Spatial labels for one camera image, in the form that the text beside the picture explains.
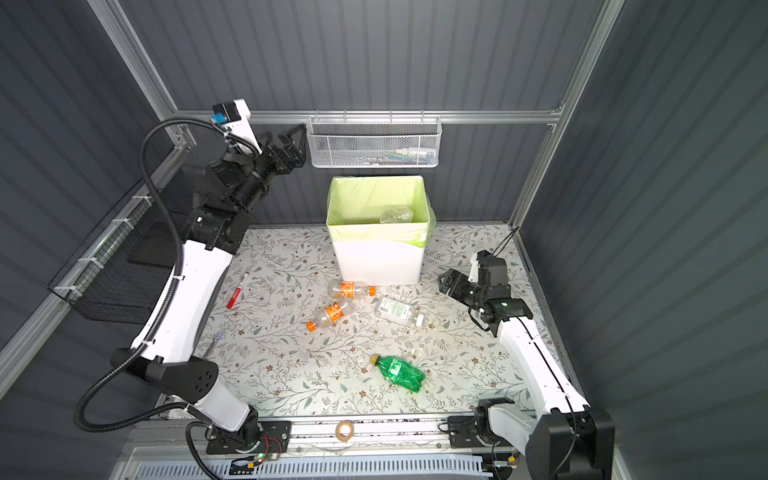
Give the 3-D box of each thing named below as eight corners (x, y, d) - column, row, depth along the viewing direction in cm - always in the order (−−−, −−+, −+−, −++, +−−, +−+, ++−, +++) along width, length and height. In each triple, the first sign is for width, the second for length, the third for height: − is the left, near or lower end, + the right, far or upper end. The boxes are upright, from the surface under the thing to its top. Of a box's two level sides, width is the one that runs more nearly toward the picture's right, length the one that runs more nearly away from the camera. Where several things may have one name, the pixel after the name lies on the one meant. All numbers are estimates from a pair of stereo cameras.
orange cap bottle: (329, 302, 100) (326, 293, 96) (331, 289, 104) (328, 280, 99) (376, 302, 100) (375, 293, 96) (376, 289, 104) (375, 280, 99)
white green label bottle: (372, 316, 97) (371, 309, 94) (378, 300, 101) (378, 293, 98) (421, 331, 94) (422, 325, 90) (426, 314, 98) (427, 308, 94)
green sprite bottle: (367, 370, 86) (366, 365, 83) (376, 353, 89) (376, 347, 86) (418, 396, 82) (419, 392, 78) (425, 377, 85) (427, 372, 82)
